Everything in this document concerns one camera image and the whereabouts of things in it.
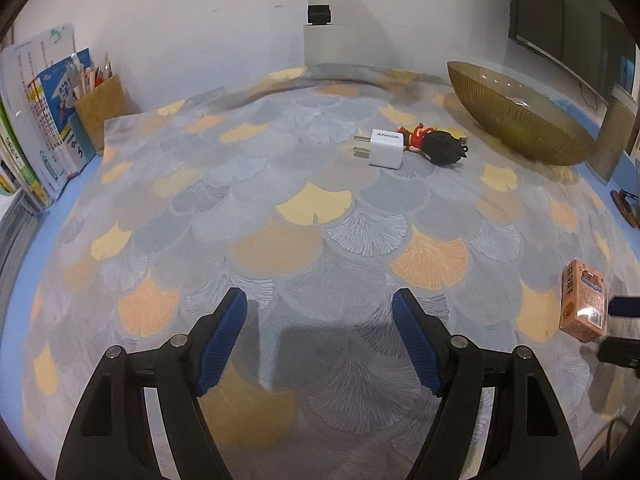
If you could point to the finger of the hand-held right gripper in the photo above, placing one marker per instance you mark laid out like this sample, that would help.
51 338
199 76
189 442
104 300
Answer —
622 352
625 307

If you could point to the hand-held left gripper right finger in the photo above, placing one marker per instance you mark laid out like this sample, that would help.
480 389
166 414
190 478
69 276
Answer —
417 345

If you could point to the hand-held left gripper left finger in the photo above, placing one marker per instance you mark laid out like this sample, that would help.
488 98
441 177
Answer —
222 345

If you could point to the small orange box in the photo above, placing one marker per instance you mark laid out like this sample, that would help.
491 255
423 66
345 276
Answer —
582 300

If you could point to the amber glass bowl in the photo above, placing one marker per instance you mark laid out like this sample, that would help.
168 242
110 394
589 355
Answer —
520 120

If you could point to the dark wooden object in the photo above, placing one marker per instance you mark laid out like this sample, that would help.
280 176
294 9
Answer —
627 207

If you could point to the patterned fan-print mat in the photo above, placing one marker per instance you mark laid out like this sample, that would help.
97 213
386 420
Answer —
320 240

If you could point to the white plug charger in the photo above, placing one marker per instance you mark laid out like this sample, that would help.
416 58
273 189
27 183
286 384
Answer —
384 149

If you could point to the brown pen holder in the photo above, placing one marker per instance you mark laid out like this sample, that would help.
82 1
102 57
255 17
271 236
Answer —
102 115

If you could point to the row of upright books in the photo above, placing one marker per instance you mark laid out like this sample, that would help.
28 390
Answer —
45 125

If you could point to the black computer monitor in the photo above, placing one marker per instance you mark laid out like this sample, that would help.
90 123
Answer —
565 15

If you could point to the bunch of pens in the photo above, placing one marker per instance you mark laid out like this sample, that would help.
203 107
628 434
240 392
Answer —
95 75

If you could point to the white desk lamp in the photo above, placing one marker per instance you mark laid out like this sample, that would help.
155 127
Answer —
330 42

